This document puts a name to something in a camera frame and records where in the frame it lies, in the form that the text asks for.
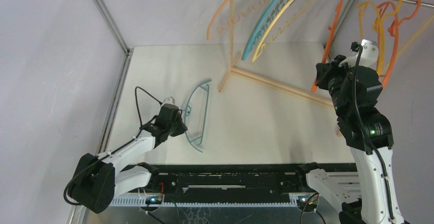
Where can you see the circuit board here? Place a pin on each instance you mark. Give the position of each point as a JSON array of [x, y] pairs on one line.
[[153, 200], [306, 205]]

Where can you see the right circuit board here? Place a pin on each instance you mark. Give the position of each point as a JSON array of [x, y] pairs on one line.
[[306, 205]]

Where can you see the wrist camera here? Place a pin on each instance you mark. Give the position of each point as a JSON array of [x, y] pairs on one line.
[[367, 53], [169, 100]]

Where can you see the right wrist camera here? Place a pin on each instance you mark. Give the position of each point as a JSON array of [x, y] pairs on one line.
[[367, 53]]

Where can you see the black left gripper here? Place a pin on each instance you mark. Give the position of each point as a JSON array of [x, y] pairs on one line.
[[181, 129]]

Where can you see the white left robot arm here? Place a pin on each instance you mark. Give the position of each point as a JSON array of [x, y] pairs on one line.
[[98, 179]]

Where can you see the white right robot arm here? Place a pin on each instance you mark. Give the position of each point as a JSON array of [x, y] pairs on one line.
[[369, 136]]

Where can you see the light blue wavy hanger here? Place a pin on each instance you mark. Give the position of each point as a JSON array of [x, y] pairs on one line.
[[270, 11]]

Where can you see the wooden clothes rack frame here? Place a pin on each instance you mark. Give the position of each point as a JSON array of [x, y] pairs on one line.
[[233, 70]]

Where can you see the orange plastic hanger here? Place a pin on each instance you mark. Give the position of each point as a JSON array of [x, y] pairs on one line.
[[332, 29], [383, 11]]

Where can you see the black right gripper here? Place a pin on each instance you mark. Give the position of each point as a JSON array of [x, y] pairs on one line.
[[323, 72]]

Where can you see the yellow-orange plastic hanger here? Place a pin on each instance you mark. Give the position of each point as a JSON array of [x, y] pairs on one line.
[[362, 7]]

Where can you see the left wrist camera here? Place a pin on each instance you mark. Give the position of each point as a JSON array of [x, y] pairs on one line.
[[169, 100]]

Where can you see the left circuit board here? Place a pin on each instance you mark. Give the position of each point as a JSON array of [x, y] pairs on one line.
[[153, 200]]

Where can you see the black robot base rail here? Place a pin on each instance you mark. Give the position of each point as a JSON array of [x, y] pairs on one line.
[[247, 185]]

